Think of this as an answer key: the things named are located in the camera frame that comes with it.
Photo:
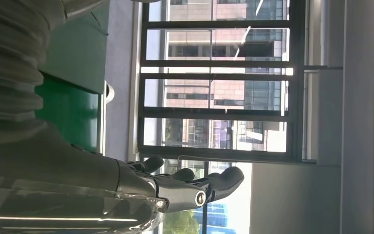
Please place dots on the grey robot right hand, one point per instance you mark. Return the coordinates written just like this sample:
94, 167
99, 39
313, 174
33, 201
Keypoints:
61, 181

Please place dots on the green conveyor belt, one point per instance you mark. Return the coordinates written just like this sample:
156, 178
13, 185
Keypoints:
71, 113

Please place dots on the black framed window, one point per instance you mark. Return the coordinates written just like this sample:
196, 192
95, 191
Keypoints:
219, 113

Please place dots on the silver conveyor side rail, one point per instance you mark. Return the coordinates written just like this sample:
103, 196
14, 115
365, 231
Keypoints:
103, 129

